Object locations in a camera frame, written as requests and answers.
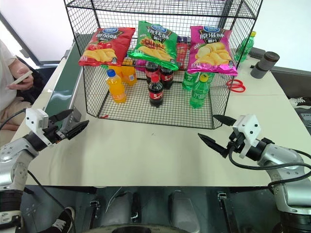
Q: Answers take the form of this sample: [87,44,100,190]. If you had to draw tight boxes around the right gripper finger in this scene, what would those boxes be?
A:
[212,114,236,127]
[197,133,231,159]

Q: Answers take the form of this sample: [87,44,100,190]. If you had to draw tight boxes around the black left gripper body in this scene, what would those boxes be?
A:
[42,122,67,146]

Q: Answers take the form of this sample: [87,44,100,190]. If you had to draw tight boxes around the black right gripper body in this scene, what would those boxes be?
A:
[227,131,246,153]

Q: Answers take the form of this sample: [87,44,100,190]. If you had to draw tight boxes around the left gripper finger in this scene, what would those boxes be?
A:
[49,109,74,124]
[63,119,90,141]

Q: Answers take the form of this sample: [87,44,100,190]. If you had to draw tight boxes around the white smartphone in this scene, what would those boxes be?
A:
[10,70,34,85]

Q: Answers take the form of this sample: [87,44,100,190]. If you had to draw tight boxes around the green conveyor belt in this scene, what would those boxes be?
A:
[43,33,85,133]

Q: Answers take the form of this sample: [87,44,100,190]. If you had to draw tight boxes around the person's bare hand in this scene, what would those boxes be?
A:
[6,66,35,91]

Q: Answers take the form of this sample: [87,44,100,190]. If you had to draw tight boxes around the red loop scissors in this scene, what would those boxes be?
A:
[226,79,246,93]

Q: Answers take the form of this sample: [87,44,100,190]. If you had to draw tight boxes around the green soda bottle yellow cap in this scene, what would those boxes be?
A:
[233,31,257,63]
[189,73,212,109]

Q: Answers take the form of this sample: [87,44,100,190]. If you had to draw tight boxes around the orange soda bottle blue cap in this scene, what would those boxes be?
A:
[106,69,127,104]

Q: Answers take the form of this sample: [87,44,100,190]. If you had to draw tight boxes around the magenta potato chips bag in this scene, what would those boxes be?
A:
[187,25,239,77]

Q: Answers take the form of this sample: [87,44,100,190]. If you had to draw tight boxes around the grey and black cylinder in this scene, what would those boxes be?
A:
[250,51,281,79]

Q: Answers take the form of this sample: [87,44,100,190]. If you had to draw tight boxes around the cola bottle red label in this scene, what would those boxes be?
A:
[145,62,160,84]
[159,67,174,90]

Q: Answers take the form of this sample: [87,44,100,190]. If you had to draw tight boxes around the seated person white shirt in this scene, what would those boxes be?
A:
[0,39,35,139]

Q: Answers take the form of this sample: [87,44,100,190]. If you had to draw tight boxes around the black case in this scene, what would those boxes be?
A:
[294,104,311,137]

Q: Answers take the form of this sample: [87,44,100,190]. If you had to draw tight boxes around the cola bottle red cap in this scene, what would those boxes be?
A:
[147,74,165,108]

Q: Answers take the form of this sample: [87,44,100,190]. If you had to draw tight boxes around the white ribbed plastic part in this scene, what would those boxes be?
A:
[289,97,307,108]

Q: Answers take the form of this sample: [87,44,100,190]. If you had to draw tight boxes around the red shopping basket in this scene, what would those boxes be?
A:
[174,35,192,70]

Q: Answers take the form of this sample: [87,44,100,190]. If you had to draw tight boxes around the red potato chips bag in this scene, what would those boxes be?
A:
[78,27,136,67]

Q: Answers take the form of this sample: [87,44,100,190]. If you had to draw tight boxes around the black and white sneaker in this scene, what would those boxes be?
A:
[49,206,76,233]

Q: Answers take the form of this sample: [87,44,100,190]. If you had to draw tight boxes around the magenta snack pack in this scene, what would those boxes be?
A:
[134,58,147,72]

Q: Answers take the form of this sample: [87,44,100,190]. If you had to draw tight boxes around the green potato chips bag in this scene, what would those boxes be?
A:
[127,20,179,72]

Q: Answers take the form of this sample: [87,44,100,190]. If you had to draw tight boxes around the black wire mesh rack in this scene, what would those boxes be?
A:
[63,0,263,130]

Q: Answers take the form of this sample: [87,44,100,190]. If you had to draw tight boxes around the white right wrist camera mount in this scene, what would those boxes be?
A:
[231,114,262,159]

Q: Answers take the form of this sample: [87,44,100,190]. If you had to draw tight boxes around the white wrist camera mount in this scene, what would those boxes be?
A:
[231,114,262,159]
[25,108,55,147]

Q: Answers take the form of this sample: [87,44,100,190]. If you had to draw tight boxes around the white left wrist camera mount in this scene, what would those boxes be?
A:
[25,108,55,147]

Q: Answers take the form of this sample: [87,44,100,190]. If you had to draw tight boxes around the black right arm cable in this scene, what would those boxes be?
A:
[228,148,311,194]

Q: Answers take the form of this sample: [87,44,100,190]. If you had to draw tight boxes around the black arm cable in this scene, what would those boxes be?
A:
[0,109,76,233]
[228,148,311,194]

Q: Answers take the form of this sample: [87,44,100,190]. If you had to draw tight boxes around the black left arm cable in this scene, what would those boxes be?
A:
[0,109,76,233]

